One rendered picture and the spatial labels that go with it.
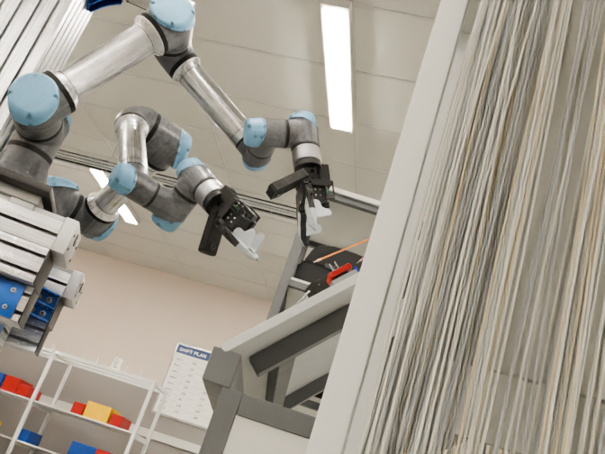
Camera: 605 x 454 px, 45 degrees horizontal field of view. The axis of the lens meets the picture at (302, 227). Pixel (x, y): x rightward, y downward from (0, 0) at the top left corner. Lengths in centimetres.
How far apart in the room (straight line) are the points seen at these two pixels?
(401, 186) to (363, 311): 14
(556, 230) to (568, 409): 18
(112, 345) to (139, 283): 91
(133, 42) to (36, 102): 29
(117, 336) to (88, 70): 832
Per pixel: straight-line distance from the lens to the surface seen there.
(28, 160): 191
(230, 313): 978
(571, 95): 78
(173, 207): 186
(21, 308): 184
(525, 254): 71
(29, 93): 183
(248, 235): 169
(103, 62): 190
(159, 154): 221
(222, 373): 135
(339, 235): 319
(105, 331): 1014
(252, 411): 134
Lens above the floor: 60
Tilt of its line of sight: 22 degrees up
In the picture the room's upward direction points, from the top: 19 degrees clockwise
